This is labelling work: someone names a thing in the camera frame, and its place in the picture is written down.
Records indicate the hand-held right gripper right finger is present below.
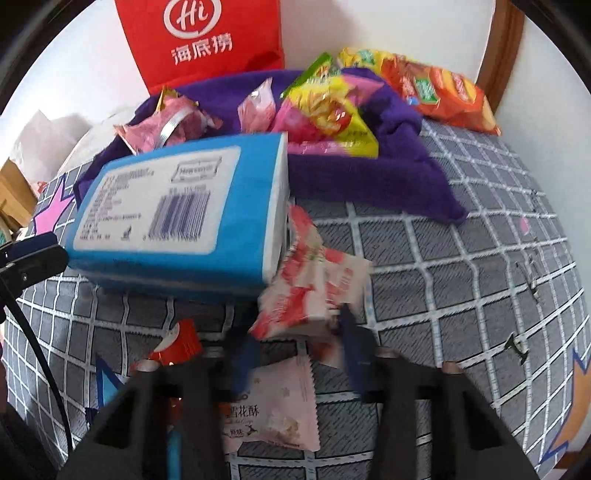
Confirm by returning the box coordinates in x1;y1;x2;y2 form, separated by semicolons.
339;307;541;480

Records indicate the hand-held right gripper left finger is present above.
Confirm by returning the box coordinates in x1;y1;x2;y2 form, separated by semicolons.
55;332;262;480

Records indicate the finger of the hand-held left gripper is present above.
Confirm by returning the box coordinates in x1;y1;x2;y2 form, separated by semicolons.
0;232;70;289

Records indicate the red and white snack packet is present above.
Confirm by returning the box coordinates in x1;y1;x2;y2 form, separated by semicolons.
248;203;374;370

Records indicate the yellow snack packet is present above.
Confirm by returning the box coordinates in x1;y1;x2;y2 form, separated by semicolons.
157;87;200;114

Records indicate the green snack packet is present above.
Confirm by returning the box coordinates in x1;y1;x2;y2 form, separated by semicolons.
281;52;342;100

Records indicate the pink pastry packet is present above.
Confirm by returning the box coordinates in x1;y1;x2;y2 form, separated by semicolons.
217;353;321;455

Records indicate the cardboard box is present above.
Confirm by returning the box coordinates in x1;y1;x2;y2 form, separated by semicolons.
0;158;38;232

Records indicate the white plastic bag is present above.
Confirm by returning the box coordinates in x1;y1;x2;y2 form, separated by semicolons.
9;110;93;178

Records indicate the grey grid bed sheet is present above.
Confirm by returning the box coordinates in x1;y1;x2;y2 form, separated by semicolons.
0;117;585;480

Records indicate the blue tissue pack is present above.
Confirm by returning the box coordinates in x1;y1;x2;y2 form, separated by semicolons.
65;131;291;303

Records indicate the pink packet with silver band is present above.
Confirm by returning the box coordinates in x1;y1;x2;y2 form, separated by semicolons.
115;90;223;155

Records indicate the purple cloth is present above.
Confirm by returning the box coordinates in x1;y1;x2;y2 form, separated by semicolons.
74;68;467;226

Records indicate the red paper bag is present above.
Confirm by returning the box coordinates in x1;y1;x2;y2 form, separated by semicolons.
114;0;287;95

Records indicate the yellow and pink chip bag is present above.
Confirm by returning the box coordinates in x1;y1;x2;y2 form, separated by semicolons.
272;69;379;158

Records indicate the small pink snack packet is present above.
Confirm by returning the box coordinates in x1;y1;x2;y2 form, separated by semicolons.
237;78;277;134

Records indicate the orange chip bag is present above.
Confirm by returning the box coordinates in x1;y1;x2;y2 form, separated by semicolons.
381;58;502;136

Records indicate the black cable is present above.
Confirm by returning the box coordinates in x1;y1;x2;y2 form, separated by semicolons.
0;272;75;462

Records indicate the brown wooden door frame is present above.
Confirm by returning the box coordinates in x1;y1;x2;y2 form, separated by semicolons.
475;0;525;100

